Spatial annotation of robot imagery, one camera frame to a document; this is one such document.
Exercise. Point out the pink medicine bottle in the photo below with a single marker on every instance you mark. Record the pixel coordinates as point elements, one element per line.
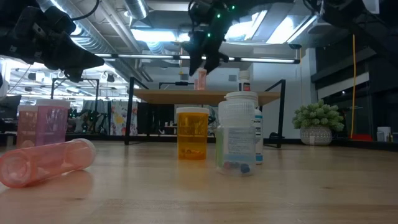
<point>51,124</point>
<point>202,81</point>
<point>46,161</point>

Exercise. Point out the large clear medicine bottle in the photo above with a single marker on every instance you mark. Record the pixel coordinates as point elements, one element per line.
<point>236,124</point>

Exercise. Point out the white red-label medicine bottle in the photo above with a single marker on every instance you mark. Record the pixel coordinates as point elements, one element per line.
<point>244,84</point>

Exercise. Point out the black background stand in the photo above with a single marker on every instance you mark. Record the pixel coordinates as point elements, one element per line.
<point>183,83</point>

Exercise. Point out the long linear pendant light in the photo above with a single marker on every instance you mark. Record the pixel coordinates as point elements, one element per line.
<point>146,56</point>

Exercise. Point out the green succulent in white pot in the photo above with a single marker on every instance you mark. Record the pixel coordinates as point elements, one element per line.
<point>317,124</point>

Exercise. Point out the black aluminium frame crossbar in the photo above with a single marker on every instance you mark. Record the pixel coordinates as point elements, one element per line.
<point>102,138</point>

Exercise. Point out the small silver ventilation duct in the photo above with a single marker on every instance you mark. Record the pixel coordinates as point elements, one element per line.
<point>136,7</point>

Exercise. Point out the wooden shelf black metal legs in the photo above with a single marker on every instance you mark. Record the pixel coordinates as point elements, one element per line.
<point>192,97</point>

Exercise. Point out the floral patterned cloth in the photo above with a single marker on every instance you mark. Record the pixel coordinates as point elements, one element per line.
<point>119,119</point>

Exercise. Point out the background black robot arm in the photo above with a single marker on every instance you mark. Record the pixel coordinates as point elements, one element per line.
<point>90,119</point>

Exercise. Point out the flat red box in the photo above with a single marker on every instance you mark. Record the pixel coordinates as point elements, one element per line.
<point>362,137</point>

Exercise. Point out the large silver ventilation duct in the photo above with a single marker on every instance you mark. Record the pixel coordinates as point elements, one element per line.
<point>90,34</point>

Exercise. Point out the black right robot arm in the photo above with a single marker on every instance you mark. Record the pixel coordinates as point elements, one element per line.
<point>357,21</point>

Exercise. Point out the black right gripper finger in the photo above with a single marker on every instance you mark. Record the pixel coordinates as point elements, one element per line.
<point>213,56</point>
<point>194,57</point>

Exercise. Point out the dark computer monitor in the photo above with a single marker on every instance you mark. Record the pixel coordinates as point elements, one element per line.
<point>9,107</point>

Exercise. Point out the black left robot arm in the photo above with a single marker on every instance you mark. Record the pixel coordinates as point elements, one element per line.
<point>9,31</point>

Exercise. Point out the white blue-label medicine bottle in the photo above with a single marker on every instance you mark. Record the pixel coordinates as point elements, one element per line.
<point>259,137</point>

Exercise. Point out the large orange medicine bottle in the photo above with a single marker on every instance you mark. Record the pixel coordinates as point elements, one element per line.
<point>192,133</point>

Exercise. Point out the small orange medicine bottle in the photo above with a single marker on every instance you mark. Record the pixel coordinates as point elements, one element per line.
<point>26,124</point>

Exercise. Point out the black background rack frame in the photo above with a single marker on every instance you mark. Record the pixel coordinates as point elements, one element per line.
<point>76,79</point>

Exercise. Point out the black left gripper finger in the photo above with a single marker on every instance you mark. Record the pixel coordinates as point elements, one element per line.
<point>85,55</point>
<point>87,65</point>

